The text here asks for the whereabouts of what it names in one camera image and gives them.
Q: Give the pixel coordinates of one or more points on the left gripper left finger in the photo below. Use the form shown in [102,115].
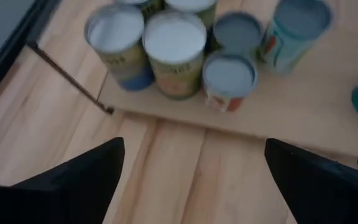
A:
[57,193]

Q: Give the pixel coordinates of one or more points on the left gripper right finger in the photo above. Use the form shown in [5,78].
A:
[328,193]

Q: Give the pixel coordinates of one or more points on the red white tomato can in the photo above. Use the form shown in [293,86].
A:
[228,74]

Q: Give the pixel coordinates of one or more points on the yellow and blue label can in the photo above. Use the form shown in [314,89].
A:
[117,34]

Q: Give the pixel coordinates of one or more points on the white teal can red print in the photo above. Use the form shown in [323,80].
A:
[300,18]

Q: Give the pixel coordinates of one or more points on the green dotted peas can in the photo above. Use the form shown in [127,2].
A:
[238,31]

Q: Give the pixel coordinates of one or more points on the green oranges can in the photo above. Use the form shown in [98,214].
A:
[174,40]

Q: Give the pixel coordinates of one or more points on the yellow and teal label can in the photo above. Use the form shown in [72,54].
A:
[152,7]

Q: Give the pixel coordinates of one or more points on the peaches can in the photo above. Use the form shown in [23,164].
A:
[191,4]

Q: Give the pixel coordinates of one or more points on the wooden shelf black metal frame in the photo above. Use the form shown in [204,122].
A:
[291,102]

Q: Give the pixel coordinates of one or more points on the black aluminium table frame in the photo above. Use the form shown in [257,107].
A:
[11,53]

